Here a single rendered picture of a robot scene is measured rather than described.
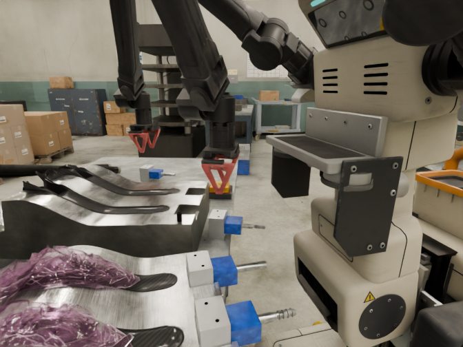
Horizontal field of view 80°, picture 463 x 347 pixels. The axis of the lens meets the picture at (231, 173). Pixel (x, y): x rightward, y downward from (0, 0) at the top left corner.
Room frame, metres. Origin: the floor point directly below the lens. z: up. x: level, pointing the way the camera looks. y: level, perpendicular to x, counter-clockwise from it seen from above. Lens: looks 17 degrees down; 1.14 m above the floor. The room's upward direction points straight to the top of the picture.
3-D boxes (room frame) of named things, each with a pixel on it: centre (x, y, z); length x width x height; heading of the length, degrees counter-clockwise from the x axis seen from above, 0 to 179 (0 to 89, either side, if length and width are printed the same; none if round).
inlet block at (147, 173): (1.01, 0.28, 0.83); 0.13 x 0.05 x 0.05; 80
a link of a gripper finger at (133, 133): (0.99, 0.32, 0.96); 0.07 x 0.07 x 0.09; 79
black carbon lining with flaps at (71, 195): (0.61, 0.31, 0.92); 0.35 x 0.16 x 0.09; 87
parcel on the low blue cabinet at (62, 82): (6.99, 4.07, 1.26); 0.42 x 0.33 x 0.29; 85
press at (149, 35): (5.18, 1.02, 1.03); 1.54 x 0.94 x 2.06; 175
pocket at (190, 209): (0.55, 0.10, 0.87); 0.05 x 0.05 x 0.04; 87
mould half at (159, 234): (0.62, 0.32, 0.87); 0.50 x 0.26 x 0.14; 87
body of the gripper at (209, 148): (0.60, 0.02, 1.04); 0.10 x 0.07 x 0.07; 172
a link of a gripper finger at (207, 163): (0.58, 0.02, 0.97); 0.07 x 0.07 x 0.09; 82
